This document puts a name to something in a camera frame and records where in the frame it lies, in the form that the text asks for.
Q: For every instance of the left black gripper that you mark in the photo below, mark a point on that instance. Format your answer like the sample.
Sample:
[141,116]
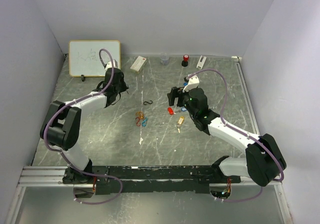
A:
[124,87]

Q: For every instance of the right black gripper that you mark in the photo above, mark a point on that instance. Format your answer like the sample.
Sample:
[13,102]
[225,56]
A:
[175,92]

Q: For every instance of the red key tag with key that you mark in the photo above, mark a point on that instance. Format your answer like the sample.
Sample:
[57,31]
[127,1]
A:
[170,111]

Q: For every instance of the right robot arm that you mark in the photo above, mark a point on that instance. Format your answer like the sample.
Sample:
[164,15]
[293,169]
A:
[263,161]

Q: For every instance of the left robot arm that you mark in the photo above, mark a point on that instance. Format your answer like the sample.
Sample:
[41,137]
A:
[61,126]

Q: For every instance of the white red cardboard box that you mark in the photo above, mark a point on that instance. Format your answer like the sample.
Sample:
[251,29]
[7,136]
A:
[138,64]

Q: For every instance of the yellow key tag with key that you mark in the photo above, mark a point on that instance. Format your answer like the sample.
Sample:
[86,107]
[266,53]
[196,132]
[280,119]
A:
[179,123]

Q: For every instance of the red black stamp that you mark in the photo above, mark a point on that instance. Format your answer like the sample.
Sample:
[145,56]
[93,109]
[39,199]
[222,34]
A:
[185,61]

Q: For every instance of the white rectangular device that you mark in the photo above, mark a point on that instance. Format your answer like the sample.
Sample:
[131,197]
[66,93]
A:
[201,62]

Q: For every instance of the clear plastic cup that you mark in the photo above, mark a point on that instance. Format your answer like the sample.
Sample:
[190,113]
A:
[164,57]

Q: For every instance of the orange carabiner clip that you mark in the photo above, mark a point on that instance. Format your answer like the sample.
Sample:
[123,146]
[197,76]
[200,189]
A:
[140,115]

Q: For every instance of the red carabiner clip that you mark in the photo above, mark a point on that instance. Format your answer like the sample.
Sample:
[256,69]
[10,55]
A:
[138,121]

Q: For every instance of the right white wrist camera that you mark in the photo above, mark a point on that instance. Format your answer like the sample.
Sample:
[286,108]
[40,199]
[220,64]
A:
[192,81]

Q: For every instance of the white whiteboard wooden frame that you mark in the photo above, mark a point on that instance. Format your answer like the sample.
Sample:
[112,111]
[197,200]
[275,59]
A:
[91,58]

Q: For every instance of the right side aluminium rail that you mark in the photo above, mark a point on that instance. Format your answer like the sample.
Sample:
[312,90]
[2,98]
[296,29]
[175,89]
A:
[252,117]

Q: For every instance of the aluminium rail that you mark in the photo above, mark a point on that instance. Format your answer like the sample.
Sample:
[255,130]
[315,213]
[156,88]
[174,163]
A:
[60,175]
[252,117]

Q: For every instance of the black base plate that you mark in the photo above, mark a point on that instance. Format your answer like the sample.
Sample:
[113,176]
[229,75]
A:
[113,186]

